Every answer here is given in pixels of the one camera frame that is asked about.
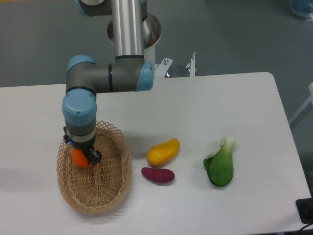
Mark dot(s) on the white frame at right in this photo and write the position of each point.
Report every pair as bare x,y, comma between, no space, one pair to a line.
303,110

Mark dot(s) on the yellow mango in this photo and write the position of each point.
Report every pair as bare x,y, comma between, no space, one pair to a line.
164,152

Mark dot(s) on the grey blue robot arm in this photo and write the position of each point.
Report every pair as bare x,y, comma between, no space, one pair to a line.
85,78

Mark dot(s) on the green bok choy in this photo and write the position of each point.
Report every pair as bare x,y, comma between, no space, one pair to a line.
219,164

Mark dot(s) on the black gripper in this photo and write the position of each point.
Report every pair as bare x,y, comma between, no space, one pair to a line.
93,156

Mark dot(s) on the blue object top right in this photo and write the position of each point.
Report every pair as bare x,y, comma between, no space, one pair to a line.
302,9

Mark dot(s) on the orange fruit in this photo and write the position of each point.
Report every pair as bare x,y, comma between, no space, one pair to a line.
79,159

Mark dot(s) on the purple sweet potato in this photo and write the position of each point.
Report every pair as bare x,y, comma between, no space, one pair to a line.
158,175

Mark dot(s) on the woven wicker basket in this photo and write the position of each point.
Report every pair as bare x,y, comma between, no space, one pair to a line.
99,188

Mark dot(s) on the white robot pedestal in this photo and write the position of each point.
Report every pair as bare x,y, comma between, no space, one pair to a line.
152,34

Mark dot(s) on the black device at edge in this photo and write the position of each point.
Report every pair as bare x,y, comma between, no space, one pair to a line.
305,210

